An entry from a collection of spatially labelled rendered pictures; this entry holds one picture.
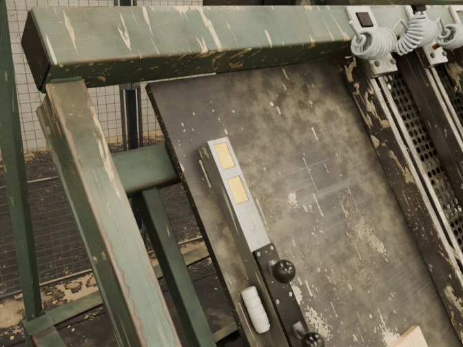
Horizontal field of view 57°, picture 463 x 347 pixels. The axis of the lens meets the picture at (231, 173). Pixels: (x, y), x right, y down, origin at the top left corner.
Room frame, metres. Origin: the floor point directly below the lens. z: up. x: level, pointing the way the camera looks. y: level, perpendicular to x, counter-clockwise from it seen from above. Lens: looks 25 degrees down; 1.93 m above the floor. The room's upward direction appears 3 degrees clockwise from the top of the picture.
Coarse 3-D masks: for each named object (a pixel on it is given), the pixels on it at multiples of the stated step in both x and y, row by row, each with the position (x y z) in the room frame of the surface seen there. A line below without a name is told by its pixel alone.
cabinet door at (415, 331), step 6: (408, 330) 0.75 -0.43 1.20; (414, 330) 0.75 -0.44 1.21; (420, 330) 0.76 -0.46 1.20; (402, 336) 0.74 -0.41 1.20; (408, 336) 0.73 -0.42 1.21; (414, 336) 0.74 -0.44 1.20; (420, 336) 0.75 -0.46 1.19; (396, 342) 0.71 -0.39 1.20; (402, 342) 0.71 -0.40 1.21; (408, 342) 0.72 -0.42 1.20; (414, 342) 0.73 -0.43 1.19; (420, 342) 0.74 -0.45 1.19
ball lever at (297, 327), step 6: (294, 324) 0.58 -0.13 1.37; (300, 324) 0.58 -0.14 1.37; (294, 330) 0.58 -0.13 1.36; (300, 330) 0.56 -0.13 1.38; (300, 336) 0.55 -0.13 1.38; (306, 336) 0.50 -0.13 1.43; (312, 336) 0.49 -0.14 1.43; (318, 336) 0.50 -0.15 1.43; (306, 342) 0.49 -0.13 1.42; (312, 342) 0.49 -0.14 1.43; (318, 342) 0.49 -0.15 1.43; (324, 342) 0.49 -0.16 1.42
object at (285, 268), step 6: (270, 264) 0.63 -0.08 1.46; (276, 264) 0.55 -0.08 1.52; (282, 264) 0.55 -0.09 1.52; (288, 264) 0.55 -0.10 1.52; (270, 270) 0.63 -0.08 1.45; (276, 270) 0.54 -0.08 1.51; (282, 270) 0.54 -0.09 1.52; (288, 270) 0.54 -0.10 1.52; (294, 270) 0.55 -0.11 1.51; (276, 276) 0.54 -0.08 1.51; (282, 276) 0.54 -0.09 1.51; (288, 276) 0.54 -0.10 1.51; (294, 276) 0.54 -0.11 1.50; (282, 282) 0.54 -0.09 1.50; (288, 282) 0.54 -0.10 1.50
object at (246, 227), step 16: (208, 144) 0.75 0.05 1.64; (208, 160) 0.75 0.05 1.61; (224, 176) 0.72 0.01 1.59; (240, 176) 0.74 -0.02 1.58; (224, 192) 0.71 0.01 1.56; (224, 208) 0.71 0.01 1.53; (240, 208) 0.70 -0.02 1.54; (240, 224) 0.67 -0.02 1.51; (256, 224) 0.69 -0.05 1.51; (240, 240) 0.67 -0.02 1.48; (256, 240) 0.67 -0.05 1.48; (240, 256) 0.67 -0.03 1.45; (256, 272) 0.63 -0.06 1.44; (256, 288) 0.63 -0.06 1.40; (272, 304) 0.60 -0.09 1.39; (272, 320) 0.60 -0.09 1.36; (272, 336) 0.59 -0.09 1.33
